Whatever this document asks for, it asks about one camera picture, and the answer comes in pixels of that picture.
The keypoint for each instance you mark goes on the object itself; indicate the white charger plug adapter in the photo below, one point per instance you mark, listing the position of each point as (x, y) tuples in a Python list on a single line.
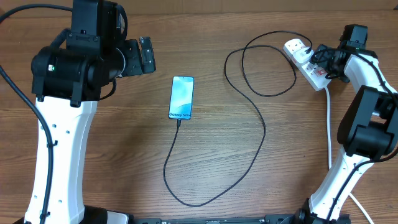
[(303, 55)]

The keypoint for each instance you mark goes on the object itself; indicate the blue Galaxy smartphone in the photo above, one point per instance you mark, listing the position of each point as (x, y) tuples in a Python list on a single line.
[(181, 98)]

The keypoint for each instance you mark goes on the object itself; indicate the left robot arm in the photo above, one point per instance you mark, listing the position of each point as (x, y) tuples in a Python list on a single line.
[(68, 76)]

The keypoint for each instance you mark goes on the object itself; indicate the white power strip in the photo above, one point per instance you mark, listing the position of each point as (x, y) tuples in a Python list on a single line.
[(314, 74)]

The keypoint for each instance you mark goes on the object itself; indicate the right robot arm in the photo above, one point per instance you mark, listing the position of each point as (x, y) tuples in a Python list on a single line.
[(367, 133)]

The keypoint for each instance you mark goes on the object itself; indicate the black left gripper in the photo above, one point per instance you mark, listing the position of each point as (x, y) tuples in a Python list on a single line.
[(138, 65)]

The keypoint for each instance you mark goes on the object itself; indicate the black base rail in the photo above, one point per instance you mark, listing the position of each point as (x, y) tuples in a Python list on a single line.
[(268, 219)]

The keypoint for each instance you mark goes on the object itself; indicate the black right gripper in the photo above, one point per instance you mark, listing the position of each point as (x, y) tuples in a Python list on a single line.
[(326, 55)]

